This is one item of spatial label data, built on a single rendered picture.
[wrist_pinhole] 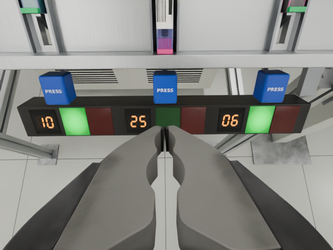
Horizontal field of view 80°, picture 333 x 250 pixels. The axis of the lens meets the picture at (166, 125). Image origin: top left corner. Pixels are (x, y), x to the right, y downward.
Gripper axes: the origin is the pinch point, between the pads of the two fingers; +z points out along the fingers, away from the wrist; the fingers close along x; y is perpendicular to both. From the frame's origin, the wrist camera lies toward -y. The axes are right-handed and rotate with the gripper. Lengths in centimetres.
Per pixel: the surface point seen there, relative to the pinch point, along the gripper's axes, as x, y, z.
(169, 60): 0.5, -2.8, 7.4
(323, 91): 22.4, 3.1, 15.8
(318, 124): 49, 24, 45
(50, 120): -13.3, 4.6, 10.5
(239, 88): 24, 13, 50
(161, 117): -0.3, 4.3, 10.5
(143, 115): -2.4, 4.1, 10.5
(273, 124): 13.3, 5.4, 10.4
